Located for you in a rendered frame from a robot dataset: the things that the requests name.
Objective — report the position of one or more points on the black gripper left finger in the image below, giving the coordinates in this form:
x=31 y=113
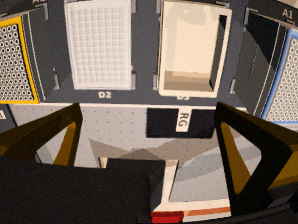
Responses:
x=22 y=142

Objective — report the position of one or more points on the black rectangular pad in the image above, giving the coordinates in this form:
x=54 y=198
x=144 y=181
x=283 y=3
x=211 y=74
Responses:
x=180 y=123

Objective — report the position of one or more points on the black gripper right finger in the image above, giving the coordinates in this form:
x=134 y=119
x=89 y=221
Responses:
x=279 y=156

